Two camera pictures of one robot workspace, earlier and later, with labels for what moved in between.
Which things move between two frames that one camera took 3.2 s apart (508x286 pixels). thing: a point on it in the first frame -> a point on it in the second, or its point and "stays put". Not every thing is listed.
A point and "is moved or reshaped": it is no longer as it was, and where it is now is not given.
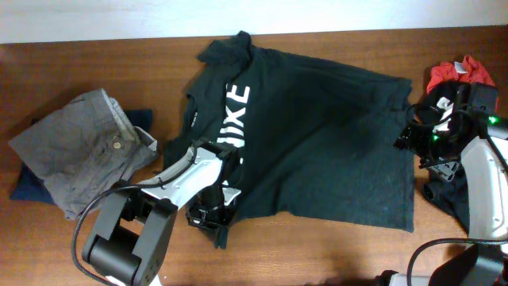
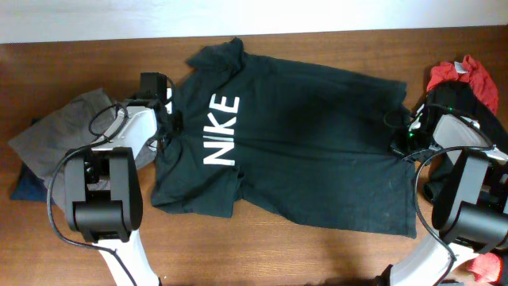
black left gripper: x=198 y=217 -> x=177 y=126
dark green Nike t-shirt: x=316 y=142 is moved or reshaped
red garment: x=447 y=71 stays put
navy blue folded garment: x=31 y=187 stays put
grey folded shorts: x=85 y=150 stays put
